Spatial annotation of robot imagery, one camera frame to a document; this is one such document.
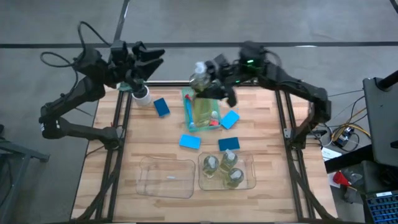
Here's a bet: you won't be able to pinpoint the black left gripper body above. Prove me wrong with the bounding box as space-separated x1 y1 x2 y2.
123 41 147 90

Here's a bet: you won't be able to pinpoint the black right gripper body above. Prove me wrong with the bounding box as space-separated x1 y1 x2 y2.
206 54 250 91

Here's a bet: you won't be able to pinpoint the yellow dish soap pump bottle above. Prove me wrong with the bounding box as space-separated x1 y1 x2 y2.
220 149 239 174
224 167 246 190
201 154 220 180
188 60 221 128

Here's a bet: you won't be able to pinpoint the red dish brush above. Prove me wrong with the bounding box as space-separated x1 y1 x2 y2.
184 94 220 127

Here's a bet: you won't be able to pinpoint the blue handled dish brush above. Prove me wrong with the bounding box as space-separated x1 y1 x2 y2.
186 101 196 129

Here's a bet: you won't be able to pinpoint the blue kitchen sponge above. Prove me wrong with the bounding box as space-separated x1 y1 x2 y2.
178 134 202 151
220 110 241 131
218 136 241 152
153 97 172 118

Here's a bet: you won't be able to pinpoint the potted plant white pot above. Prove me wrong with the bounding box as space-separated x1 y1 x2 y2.
119 81 153 108

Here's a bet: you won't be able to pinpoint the teal plastic bin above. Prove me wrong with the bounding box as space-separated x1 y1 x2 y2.
181 86 223 133

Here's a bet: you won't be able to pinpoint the clear plastic bin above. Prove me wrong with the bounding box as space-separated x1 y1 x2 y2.
197 151 257 192
136 156 197 199

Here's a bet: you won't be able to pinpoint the white paper sheet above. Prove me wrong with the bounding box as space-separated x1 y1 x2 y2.
321 146 343 162

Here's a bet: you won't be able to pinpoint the small blue device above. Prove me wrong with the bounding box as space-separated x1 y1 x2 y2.
337 133 352 149

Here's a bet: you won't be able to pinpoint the red funnel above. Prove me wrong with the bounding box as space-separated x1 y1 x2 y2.
332 170 352 187

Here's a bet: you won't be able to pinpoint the black stand legs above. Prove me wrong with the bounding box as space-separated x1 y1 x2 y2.
0 124 50 224

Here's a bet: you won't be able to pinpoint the blue lit keyboard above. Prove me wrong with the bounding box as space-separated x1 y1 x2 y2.
366 190 398 224

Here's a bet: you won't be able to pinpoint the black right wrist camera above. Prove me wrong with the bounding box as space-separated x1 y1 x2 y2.
214 53 229 68

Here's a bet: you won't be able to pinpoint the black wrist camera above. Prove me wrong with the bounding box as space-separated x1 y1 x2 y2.
214 53 229 68
110 39 129 65

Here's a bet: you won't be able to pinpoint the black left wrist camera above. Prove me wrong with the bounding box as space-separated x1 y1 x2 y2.
110 39 129 65

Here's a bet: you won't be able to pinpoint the black aluminium frame rail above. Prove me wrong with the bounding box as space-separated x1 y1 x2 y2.
73 90 132 223
274 88 333 223

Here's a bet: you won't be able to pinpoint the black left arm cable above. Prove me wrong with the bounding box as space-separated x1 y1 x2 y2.
39 21 109 68

